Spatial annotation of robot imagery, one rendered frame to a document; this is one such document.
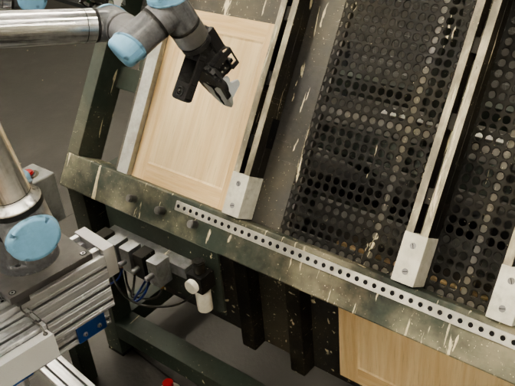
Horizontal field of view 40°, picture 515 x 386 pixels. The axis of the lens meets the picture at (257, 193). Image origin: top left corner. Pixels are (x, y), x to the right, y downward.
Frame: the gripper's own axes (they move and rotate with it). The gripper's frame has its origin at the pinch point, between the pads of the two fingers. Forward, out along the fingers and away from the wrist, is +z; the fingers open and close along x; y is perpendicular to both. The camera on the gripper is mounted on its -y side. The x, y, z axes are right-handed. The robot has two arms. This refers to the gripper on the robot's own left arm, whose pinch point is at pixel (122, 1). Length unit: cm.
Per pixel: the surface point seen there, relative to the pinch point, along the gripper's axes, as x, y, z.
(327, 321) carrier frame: 39, 91, 71
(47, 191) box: -34, 55, 10
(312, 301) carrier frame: 35, 85, 67
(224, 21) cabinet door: 29.1, 7.0, 15.0
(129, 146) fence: -10.2, 39.8, 20.9
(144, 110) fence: -3.3, 29.1, 18.8
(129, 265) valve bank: -7, 79, 24
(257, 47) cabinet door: 40.5, 17.9, 16.9
